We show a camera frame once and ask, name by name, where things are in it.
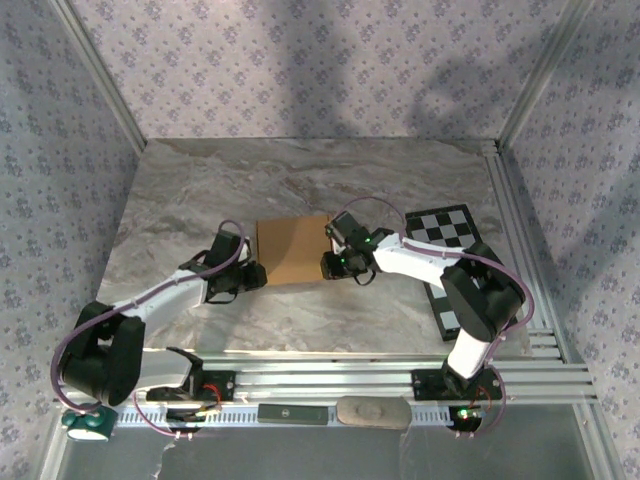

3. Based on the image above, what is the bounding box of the brown cardboard box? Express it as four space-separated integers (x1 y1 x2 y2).
255 214 334 288

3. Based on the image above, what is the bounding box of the white slotted cable rail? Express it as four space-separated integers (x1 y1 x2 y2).
117 405 459 426

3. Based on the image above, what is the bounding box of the grey oval metal plate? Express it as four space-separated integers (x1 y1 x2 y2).
334 395 414 430

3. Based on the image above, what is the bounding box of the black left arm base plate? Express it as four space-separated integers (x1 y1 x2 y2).
149 370 237 402

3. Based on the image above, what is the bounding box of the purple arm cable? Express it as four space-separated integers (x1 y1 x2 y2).
52 219 251 441
344 197 534 441

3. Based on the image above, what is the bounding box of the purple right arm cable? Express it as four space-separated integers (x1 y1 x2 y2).
344 197 534 441

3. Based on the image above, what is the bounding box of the black rectangular bar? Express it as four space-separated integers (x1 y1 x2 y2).
257 403 331 427

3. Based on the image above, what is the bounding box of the aluminium profile frame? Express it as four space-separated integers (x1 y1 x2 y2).
39 0 640 480

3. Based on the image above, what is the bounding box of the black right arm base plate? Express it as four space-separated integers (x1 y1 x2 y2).
410 368 504 401

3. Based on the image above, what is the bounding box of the black and white chessboard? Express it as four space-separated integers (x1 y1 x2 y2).
403 203 522 343

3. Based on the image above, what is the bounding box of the black circuit board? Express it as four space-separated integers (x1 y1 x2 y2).
448 405 485 432
166 407 222 432

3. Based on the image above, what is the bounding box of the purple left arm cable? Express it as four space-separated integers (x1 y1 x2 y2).
52 219 251 441

